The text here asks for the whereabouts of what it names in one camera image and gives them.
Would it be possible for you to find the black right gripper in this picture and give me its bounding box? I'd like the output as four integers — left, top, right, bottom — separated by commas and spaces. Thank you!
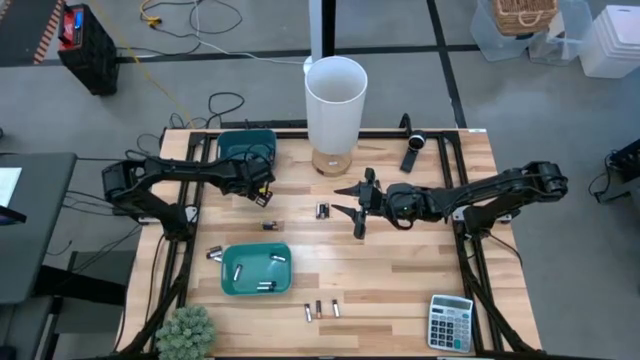
330, 168, 389, 240

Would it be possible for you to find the woven wicker basket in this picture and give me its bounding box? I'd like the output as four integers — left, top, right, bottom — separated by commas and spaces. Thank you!
492, 0, 559, 37

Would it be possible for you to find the clear plastic storage bin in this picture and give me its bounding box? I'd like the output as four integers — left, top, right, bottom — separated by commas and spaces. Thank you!
527, 0, 594, 66
469, 0, 549, 62

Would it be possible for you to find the white shade wooden base lamp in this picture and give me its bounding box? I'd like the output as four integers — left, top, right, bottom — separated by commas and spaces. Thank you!
303, 55, 369, 178

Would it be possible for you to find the yellow plug cable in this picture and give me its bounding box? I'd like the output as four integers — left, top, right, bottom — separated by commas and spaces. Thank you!
139, 0, 164, 29

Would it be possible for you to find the teal plastic bin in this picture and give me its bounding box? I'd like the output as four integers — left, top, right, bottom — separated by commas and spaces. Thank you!
219, 242, 294, 296
216, 128, 278, 169

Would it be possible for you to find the black desk base plate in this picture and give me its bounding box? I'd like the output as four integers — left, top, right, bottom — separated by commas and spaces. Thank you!
34, 249, 137, 307

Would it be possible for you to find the white paper sheet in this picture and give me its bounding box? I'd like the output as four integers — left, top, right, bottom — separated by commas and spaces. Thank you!
0, 167, 24, 209

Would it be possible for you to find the dark blue device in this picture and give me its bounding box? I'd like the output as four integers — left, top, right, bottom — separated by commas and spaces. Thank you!
0, 204, 27, 227

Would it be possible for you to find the white plastic storage box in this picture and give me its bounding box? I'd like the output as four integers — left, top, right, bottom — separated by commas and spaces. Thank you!
578, 4, 640, 80

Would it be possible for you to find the white black floor stand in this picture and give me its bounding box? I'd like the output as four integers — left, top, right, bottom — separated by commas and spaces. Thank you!
303, 0, 336, 76

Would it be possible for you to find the black webcam on stand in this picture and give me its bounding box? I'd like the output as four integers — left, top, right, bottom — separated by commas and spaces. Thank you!
399, 129, 428, 175

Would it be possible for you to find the black looped floor cable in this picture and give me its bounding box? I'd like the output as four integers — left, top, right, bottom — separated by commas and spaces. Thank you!
188, 0, 245, 36
206, 91, 246, 129

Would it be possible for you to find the black red tool case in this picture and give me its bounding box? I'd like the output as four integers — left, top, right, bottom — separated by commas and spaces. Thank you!
57, 3, 121, 97

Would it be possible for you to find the black mat striped edge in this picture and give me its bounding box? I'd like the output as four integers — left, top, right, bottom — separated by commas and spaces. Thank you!
0, 0, 66, 67

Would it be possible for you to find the white floor cable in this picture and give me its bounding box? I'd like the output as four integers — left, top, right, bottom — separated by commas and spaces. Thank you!
194, 0, 307, 66

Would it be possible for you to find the grey desk calculator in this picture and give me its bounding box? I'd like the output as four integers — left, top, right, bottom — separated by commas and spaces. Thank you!
427, 293, 475, 354

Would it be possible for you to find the long yellow cable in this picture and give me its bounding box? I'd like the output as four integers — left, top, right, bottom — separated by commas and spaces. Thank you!
89, 0, 196, 129

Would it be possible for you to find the green artificial plant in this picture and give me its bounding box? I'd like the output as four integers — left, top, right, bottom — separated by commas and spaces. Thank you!
155, 304, 217, 360

